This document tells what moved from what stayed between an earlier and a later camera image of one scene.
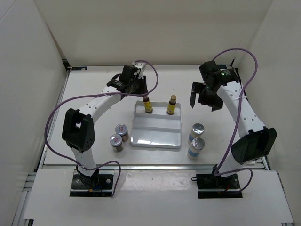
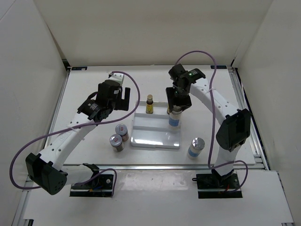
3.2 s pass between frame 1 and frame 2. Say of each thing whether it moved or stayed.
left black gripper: moved
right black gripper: moved
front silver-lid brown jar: stayed
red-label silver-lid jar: stayed
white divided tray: stayed
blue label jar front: stayed
